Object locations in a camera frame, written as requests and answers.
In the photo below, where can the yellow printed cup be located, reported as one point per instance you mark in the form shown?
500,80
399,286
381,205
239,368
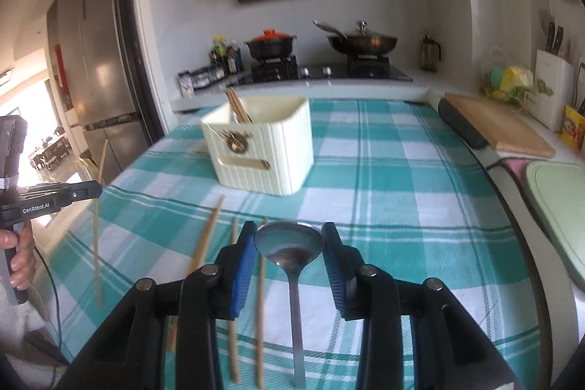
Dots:
575,127

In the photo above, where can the brown chopstick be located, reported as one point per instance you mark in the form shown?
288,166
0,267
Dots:
242,106
234,106

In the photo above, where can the dark wok with glass lid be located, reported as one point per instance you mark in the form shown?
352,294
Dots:
361,42

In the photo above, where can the wooden dining table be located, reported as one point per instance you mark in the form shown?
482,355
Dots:
48,152

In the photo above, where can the cream ribbed utensil holder box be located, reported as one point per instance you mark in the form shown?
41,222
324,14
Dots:
260,161

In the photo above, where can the black clay pot red lid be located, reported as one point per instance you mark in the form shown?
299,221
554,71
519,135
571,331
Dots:
269,45

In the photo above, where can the person's left hand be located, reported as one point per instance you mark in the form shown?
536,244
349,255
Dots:
25,255

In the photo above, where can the teal checkered tablecloth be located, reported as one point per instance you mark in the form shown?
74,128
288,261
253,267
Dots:
388,189

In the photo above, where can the pink mat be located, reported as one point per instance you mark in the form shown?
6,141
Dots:
516,166

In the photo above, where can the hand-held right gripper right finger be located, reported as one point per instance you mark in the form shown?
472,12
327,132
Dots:
336,275

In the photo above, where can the red hanging cloth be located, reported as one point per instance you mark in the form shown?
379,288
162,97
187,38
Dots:
61,70

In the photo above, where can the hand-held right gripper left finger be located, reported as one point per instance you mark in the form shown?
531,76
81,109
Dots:
242,280

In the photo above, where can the steel refrigerator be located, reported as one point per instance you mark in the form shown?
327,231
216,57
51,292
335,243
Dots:
100,74

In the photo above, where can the white knife block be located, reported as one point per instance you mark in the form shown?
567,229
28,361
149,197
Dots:
553,93

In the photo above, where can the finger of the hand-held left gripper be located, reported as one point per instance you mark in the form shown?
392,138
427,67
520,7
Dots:
82,191

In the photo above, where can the green cutting board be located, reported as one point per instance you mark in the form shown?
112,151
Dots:
562,216

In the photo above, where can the yellow green plastic bags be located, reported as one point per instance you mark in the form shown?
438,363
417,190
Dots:
509,79

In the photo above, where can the metal spoon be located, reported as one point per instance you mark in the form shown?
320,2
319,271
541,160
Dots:
289,244

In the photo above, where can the wooden cutting board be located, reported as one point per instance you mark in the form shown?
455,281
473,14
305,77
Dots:
507,125

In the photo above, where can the black gas stove top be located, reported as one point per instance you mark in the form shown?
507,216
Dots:
320,72

